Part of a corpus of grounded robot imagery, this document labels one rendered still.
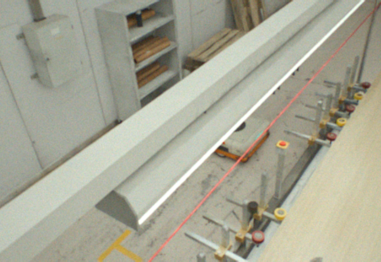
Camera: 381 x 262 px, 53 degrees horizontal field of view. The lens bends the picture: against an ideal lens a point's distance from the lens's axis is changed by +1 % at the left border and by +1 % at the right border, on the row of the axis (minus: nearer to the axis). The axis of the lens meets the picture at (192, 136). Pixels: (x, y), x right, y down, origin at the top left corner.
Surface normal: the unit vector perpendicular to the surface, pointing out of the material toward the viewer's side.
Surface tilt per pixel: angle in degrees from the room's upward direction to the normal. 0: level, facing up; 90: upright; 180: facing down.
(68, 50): 90
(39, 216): 0
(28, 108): 90
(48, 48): 90
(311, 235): 0
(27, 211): 0
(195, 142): 61
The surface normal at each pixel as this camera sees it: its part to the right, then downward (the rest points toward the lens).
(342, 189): -0.06, -0.80
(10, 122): 0.82, 0.30
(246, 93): 0.69, -0.13
